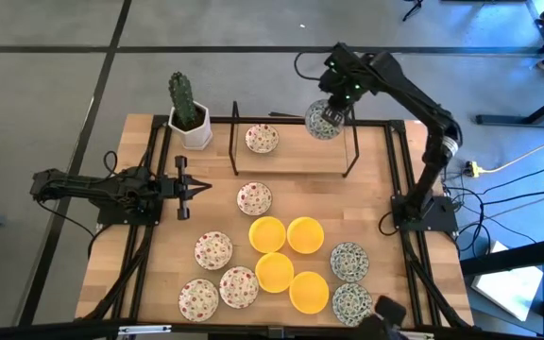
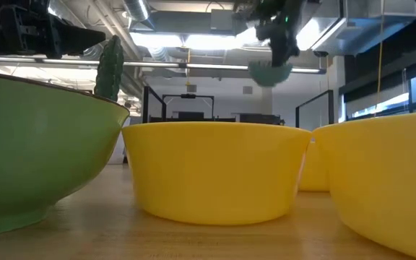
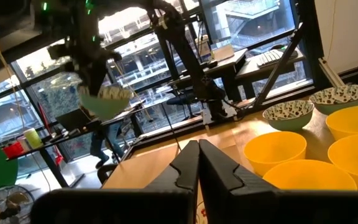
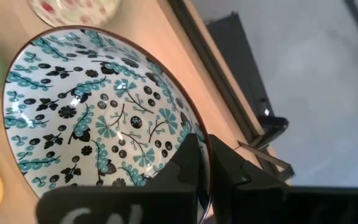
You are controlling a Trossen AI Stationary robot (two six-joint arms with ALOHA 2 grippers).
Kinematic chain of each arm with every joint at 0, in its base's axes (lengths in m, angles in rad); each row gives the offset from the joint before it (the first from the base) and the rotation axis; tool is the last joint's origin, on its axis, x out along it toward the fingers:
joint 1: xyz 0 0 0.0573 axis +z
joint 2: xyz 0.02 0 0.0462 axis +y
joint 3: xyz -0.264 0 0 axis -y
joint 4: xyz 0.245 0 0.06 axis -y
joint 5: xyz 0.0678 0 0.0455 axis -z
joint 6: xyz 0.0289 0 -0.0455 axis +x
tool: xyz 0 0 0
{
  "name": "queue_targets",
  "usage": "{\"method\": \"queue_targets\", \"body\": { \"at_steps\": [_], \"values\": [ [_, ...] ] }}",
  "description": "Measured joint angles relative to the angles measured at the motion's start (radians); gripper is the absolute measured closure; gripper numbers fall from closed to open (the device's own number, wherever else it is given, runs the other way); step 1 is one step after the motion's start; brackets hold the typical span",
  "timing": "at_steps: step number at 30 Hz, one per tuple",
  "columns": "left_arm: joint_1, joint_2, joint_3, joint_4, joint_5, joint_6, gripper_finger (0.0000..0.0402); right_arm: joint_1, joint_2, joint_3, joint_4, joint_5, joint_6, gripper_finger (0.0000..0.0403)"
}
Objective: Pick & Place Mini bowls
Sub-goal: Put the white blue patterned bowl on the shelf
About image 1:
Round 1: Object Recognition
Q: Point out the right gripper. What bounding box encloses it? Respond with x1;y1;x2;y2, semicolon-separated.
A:
322;89;361;128

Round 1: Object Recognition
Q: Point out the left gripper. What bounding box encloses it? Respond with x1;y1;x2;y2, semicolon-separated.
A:
158;155;213;221

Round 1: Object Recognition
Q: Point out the teal bowl dark floral inside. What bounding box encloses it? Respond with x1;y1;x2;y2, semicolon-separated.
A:
304;98;348;142
331;281;376;328
330;242;370;283

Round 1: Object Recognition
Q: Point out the green bowl red floral inside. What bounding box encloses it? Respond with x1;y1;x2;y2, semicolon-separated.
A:
194;230;234;271
236;181;274;217
178;278;220;323
245;123;281;155
218;265;260;310

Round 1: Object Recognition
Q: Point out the yellow plastic mini bowl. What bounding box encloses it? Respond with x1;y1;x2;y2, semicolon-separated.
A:
288;270;331;315
247;215;287;254
254;251;296;294
286;216;326;255

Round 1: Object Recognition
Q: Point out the white plant pot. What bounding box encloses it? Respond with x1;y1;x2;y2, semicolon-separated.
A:
167;100;214;152

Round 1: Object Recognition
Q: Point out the green cactus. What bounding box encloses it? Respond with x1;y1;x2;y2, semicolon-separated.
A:
167;71;198;128

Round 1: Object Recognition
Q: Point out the black tripod leg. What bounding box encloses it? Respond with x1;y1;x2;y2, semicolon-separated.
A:
401;0;424;23

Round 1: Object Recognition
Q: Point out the yellow power strip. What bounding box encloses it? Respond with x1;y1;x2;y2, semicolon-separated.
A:
464;160;484;179

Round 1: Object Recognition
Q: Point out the dark desk foot bar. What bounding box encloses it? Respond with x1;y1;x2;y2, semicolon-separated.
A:
475;84;544;129

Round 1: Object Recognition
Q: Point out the black handheld device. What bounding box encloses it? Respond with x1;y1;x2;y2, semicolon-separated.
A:
356;295;408;340

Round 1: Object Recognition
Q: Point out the black rig crossbeam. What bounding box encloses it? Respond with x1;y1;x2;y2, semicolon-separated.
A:
0;318;544;340

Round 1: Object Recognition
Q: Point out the white flat box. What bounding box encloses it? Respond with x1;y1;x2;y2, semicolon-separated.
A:
469;239;544;323

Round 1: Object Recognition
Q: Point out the black aluminium table frame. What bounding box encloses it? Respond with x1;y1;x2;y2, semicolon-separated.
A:
76;114;475;331

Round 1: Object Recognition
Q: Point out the white floor cable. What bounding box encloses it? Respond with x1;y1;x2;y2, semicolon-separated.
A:
482;127;544;175

